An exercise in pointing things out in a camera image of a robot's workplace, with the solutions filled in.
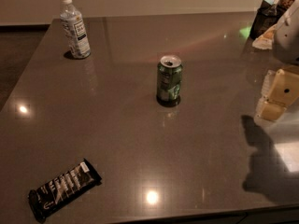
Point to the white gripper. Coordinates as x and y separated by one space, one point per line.
288 41

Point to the black rxbar chocolate bar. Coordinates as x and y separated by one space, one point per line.
62 190

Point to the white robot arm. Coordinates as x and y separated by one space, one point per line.
268 79

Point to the green soda can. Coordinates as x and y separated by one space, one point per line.
169 78

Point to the yellow white snack packet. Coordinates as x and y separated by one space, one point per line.
265 40

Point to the black snack bag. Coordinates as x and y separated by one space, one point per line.
262 22

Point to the clear plastic water bottle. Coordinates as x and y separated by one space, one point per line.
74 29

